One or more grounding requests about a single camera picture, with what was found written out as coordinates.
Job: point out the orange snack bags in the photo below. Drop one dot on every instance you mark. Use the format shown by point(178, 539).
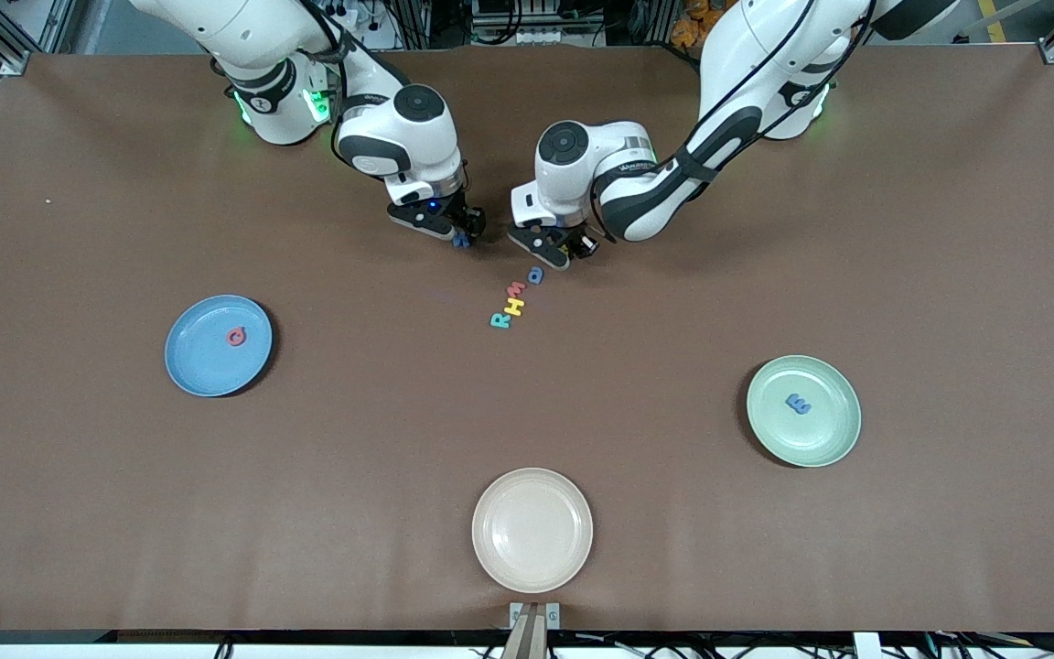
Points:
point(684, 32)

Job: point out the dark equipment rack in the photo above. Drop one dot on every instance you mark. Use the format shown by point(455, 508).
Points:
point(536, 35)

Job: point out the grey metal mounting bracket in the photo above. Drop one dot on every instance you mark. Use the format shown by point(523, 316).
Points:
point(513, 621)

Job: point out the brown table cover mat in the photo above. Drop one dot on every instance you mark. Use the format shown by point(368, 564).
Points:
point(353, 458)

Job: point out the beige camera support post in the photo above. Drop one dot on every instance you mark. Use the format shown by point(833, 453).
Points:
point(518, 641)

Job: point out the yellow foam letter H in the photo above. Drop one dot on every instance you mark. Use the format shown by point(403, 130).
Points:
point(514, 307)

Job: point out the green plate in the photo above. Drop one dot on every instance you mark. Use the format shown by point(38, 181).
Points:
point(820, 439)

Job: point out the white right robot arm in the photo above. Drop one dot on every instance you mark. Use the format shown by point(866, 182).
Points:
point(426, 156)

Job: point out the pink foam letter w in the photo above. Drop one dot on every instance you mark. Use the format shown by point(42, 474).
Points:
point(519, 288)

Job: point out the blue plate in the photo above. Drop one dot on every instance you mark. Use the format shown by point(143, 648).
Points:
point(207, 366)

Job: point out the blue foam letter a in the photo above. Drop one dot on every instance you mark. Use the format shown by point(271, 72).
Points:
point(532, 277)

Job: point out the black table edge rail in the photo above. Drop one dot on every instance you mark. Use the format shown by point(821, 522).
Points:
point(216, 637)

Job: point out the beige plate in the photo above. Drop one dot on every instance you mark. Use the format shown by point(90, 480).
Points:
point(532, 531)

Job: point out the teal foam letter R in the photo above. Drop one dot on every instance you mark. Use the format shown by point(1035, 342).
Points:
point(498, 321)

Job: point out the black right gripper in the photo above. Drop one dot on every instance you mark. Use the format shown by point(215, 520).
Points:
point(467, 218)

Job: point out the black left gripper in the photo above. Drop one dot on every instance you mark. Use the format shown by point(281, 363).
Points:
point(582, 240)

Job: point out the red foam letter Q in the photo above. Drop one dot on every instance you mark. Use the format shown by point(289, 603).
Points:
point(230, 337)

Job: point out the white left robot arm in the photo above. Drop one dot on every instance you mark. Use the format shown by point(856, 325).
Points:
point(550, 188)

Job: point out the blue foam letter m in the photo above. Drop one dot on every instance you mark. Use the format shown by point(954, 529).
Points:
point(799, 404)

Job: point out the white power strip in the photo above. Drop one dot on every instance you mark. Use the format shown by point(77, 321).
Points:
point(355, 14)

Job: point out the blue foam letter W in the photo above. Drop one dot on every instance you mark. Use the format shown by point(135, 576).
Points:
point(461, 243)

